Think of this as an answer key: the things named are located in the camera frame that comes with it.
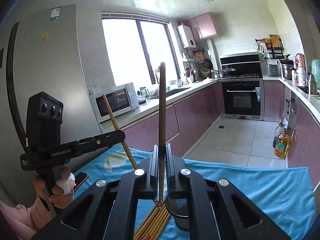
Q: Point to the pink upper wall cabinet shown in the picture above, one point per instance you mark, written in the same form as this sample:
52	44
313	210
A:
202	26

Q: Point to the silver rice cooker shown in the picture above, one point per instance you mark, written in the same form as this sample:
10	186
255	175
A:
272	70

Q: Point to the bundle of bamboo chopsticks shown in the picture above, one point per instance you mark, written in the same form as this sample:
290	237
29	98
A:
152	223

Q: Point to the clear bottle dark liquid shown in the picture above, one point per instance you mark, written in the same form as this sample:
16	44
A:
277	135

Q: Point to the yellow fridge sticker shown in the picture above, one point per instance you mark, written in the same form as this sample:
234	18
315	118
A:
44	37

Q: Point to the silver refrigerator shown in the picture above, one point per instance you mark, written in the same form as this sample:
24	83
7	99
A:
50	80

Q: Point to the dark brown wooden chopstick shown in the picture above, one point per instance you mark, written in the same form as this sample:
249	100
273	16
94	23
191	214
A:
162	105

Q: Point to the dark smartphone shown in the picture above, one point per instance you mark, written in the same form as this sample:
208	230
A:
81	178

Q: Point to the yellow cooking oil bottle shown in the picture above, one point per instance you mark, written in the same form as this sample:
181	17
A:
282	147

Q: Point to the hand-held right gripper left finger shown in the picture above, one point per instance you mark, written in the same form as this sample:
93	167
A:
155	161

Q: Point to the black mesh utensil holder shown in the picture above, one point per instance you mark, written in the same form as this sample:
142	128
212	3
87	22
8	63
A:
178	216

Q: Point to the black built-in oven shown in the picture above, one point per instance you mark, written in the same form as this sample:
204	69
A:
241	100

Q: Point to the wooden cutting board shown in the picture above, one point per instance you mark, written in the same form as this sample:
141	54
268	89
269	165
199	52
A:
275	41

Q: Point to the hanging black frying pan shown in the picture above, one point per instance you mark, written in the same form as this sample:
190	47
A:
208	64

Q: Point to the steel steamer pot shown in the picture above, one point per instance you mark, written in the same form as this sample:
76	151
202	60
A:
287	72

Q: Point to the person's left hand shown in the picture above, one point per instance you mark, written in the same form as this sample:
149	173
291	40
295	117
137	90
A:
61	197

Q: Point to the pink lower cabinets window side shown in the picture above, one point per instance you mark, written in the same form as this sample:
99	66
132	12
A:
195	110

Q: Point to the black range hood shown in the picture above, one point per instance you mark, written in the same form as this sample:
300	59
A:
240	65

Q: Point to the white finger bandage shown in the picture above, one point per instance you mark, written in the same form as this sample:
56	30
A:
66	183

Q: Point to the pink lower cabinets rack side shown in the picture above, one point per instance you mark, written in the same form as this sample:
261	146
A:
305	130

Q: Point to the wok with glass lid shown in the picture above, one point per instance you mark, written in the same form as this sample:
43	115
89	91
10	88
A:
228	70

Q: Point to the white microwave oven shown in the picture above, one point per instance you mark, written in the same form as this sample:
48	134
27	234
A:
112	102

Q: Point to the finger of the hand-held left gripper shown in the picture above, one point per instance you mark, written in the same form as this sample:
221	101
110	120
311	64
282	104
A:
105	140

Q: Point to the black countertop storage rack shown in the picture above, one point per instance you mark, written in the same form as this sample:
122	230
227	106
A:
271	51

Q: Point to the steel thermos bottle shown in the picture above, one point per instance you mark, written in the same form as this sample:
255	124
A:
311	85

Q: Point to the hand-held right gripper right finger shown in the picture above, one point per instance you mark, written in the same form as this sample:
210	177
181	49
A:
168	161

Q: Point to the person's left forearm pink sleeve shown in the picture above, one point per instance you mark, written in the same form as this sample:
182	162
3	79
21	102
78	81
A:
25	217

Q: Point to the blue fridge label sticker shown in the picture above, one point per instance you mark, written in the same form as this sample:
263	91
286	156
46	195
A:
55	13

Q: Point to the kitchen window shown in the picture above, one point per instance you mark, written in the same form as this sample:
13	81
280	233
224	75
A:
125	50

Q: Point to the mint green covered appliance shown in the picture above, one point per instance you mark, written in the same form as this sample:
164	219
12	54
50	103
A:
316	75

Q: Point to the white wall water heater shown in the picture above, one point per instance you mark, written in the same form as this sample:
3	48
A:
186	37

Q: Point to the blue floral tablecloth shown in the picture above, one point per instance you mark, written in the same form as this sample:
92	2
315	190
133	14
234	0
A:
250	192

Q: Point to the white plastic jar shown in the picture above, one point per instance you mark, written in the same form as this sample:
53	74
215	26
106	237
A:
302	76

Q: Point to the mid brown wooden chopstick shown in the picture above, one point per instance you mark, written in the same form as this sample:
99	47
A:
112	116

